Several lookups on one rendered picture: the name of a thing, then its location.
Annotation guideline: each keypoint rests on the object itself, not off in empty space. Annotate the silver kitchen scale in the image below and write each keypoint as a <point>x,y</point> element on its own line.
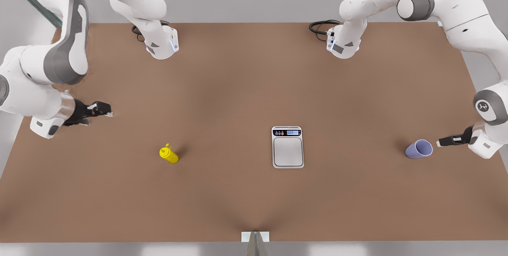
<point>287,147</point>

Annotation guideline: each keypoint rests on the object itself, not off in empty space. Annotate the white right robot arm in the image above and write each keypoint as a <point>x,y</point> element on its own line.
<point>65,49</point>

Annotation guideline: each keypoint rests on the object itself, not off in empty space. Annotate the yellow sauce bottle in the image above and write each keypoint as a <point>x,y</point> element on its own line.
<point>169,155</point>

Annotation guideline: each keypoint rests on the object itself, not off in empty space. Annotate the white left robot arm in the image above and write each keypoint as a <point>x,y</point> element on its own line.
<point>448,6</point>

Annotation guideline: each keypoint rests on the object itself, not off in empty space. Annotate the lavender cup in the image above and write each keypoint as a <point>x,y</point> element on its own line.
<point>419,149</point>

